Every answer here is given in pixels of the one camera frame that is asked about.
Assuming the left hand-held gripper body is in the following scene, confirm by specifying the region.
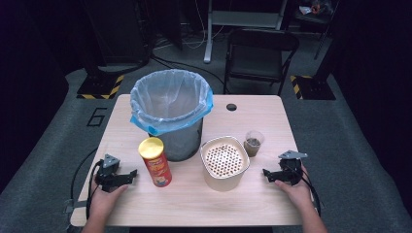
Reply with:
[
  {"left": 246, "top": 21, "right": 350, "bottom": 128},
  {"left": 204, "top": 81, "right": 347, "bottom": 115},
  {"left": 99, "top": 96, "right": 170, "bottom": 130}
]
[{"left": 94, "top": 153, "right": 130, "bottom": 194}]

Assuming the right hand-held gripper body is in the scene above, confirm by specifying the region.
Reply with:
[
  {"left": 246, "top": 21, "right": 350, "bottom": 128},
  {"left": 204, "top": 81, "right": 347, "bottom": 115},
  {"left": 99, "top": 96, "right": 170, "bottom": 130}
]
[{"left": 274, "top": 150, "right": 309, "bottom": 187}]

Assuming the red chips can yellow lid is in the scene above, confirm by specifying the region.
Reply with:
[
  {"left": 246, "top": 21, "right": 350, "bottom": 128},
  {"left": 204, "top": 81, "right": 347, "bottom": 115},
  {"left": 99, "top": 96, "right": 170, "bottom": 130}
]
[{"left": 137, "top": 136, "right": 173, "bottom": 188}]

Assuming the small clear plastic cup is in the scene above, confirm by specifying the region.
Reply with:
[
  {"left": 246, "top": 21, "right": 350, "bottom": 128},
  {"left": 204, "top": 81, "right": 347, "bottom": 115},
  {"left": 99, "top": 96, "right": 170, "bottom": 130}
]
[{"left": 243, "top": 129, "right": 266, "bottom": 158}]

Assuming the beige container with perforated strainer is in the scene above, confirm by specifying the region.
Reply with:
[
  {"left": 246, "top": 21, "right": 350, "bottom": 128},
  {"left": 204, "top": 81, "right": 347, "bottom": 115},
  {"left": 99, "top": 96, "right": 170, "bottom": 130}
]
[{"left": 199, "top": 135, "right": 252, "bottom": 193}]

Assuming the grey mesh trash bin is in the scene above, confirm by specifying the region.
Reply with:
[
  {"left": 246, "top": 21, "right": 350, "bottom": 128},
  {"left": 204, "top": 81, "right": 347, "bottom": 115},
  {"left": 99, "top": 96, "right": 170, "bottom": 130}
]
[{"left": 147, "top": 117, "right": 205, "bottom": 163}]

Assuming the translucent blue plastic bin liner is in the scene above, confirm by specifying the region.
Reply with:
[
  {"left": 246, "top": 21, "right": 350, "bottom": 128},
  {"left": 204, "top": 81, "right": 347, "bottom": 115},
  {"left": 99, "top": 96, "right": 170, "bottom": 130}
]
[{"left": 129, "top": 68, "right": 215, "bottom": 137}]

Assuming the person's right hand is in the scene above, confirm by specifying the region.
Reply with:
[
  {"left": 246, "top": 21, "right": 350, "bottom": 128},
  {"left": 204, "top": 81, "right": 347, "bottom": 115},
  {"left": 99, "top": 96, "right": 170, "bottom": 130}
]
[{"left": 274, "top": 165, "right": 315, "bottom": 212}]

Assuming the person's left hand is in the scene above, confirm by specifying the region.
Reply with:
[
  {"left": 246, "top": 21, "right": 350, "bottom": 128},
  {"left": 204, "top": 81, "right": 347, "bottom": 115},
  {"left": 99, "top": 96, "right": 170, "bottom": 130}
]
[{"left": 88, "top": 180, "right": 129, "bottom": 221}]

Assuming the grey tape strip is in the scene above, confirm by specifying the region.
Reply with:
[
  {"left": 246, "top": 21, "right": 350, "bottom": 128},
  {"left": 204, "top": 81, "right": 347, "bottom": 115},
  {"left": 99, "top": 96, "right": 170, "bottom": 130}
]
[{"left": 63, "top": 198, "right": 89, "bottom": 215}]

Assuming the hazard-striped black stand base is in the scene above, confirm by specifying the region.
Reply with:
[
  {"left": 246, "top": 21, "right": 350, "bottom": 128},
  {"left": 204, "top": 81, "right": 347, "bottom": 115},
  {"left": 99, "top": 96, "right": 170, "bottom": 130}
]
[
  {"left": 76, "top": 73, "right": 125, "bottom": 101},
  {"left": 290, "top": 74, "right": 337, "bottom": 101}
]

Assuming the black folding chair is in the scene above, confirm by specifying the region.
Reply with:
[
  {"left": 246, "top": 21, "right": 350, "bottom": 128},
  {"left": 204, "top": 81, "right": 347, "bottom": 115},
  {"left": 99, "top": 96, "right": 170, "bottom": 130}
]
[{"left": 223, "top": 27, "right": 301, "bottom": 97}]

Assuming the dark equipment cabinet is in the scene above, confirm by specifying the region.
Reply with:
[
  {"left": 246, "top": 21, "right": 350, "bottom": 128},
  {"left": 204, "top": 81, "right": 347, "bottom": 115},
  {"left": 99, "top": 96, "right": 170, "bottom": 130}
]
[{"left": 81, "top": 0, "right": 154, "bottom": 73}]

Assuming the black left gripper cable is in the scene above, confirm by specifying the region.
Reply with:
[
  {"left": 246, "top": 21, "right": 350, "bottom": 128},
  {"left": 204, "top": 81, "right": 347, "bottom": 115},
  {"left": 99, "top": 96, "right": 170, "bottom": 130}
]
[{"left": 85, "top": 158, "right": 105, "bottom": 221}]

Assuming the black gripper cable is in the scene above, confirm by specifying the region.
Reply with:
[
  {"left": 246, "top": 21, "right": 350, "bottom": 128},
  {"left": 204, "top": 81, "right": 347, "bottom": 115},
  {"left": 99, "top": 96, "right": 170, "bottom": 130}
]
[
  {"left": 85, "top": 158, "right": 105, "bottom": 221},
  {"left": 292, "top": 164, "right": 323, "bottom": 217}
]

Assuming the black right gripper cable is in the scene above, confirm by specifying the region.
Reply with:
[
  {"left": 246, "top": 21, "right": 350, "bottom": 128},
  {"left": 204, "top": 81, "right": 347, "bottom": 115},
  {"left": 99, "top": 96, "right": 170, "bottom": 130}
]
[{"left": 292, "top": 164, "right": 323, "bottom": 217}]

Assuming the black floor cable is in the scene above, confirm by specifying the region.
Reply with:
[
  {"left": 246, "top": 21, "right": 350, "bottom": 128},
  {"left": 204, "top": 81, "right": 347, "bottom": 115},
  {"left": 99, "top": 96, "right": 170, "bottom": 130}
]
[{"left": 151, "top": 53, "right": 228, "bottom": 93}]

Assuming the white metal desk frame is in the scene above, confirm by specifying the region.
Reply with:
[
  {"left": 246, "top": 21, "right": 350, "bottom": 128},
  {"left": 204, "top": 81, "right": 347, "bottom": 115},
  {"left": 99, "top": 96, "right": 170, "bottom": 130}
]
[{"left": 202, "top": 0, "right": 290, "bottom": 64}]

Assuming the white cable bundle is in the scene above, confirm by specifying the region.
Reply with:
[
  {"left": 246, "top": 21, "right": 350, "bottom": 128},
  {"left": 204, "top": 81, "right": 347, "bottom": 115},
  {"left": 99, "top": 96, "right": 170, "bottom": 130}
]
[{"left": 154, "top": 0, "right": 225, "bottom": 50}]

